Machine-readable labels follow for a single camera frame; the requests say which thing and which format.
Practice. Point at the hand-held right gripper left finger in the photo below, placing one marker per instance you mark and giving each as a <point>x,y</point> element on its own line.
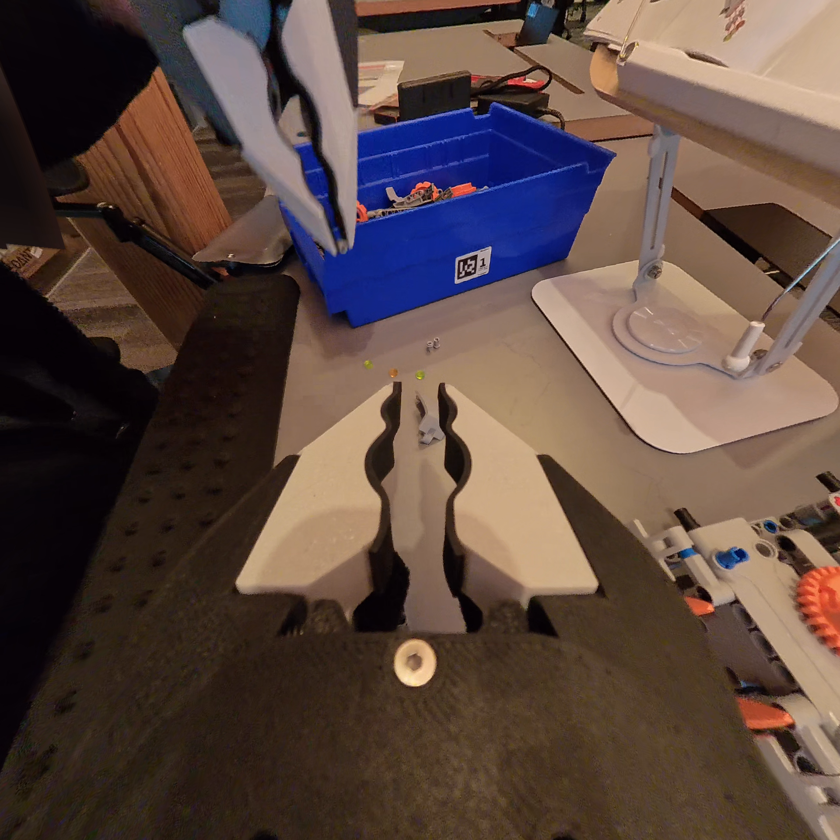
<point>308,525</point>

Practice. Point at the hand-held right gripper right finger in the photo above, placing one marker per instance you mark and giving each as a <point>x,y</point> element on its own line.
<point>525,525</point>

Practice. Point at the wooden furniture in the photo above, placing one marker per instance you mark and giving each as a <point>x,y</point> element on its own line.
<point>170,177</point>

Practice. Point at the pile of toy brick parts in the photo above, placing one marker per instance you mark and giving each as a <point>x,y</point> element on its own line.
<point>420,193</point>

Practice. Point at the dark wooden table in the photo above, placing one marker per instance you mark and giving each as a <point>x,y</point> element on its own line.
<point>774,236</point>

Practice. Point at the small grey brick connector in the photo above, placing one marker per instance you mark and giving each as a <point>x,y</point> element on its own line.
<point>431,344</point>

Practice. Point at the person's left forearm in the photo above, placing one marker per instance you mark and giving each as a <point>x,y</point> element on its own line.
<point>65,72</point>

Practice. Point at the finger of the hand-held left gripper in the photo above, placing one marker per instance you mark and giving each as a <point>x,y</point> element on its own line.
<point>262,144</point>
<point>321,65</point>

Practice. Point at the white stand with base plate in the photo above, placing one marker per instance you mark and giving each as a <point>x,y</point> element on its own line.
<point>590,341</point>

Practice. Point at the cardboard box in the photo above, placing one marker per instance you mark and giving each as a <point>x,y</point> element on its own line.
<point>19,260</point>

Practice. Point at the instruction booklet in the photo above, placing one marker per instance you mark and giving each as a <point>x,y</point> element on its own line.
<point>722,19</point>

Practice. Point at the small grey curved brick piece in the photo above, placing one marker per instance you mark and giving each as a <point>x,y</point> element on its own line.
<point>428,426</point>

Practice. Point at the black power adapter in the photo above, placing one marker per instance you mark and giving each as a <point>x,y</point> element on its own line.
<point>512,105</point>

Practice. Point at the blue plastic bin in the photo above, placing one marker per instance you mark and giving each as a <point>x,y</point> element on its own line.
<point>407,262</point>

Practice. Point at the grey orange toy brick model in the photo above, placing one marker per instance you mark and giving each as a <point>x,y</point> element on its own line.
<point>768,590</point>

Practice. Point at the black studded foam pad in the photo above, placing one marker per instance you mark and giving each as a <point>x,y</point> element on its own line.
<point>216,407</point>

